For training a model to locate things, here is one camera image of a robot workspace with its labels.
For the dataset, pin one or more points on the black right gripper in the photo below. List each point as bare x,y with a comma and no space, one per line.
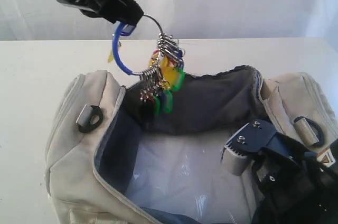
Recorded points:
301,190

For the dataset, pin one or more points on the colourful key tag bunch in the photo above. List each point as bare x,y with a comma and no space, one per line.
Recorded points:
164,73

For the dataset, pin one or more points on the beige canvas duffel bag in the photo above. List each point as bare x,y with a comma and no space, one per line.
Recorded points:
92,149

